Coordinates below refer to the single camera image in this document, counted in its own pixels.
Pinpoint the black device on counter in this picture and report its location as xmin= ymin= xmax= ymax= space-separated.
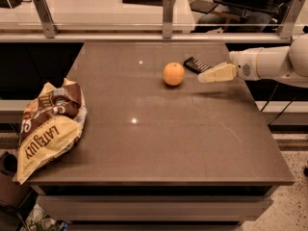
xmin=0 ymin=0 xmax=32 ymax=9

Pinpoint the middle metal railing bracket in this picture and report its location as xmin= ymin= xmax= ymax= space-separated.
xmin=162 ymin=0 xmax=175 ymax=39

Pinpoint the black bin on floor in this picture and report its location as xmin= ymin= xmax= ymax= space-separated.
xmin=0 ymin=151 xmax=33 ymax=211

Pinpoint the metal railing bracket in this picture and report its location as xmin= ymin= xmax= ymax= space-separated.
xmin=33 ymin=0 xmax=58 ymax=39
xmin=277 ymin=0 xmax=306 ymax=39
xmin=162 ymin=0 xmax=175 ymax=39

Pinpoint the orange fruit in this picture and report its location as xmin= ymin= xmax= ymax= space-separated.
xmin=163 ymin=63 xmax=185 ymax=86

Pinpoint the brown yellow chip bag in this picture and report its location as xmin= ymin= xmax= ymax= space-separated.
xmin=16 ymin=78 xmax=87 ymax=185

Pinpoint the black rxbar chocolate bar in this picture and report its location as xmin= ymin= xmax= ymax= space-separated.
xmin=184 ymin=57 xmax=211 ymax=74

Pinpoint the dark brown table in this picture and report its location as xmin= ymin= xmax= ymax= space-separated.
xmin=30 ymin=42 xmax=294 ymax=224

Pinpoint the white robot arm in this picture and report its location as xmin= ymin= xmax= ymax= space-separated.
xmin=197 ymin=34 xmax=308 ymax=88

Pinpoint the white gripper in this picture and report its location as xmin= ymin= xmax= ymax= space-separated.
xmin=197 ymin=48 xmax=261 ymax=83

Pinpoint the left metal railing bracket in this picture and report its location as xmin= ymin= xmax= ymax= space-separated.
xmin=33 ymin=0 xmax=58 ymax=39

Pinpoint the right metal railing bracket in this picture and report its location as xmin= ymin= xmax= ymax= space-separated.
xmin=277 ymin=0 xmax=306 ymax=39

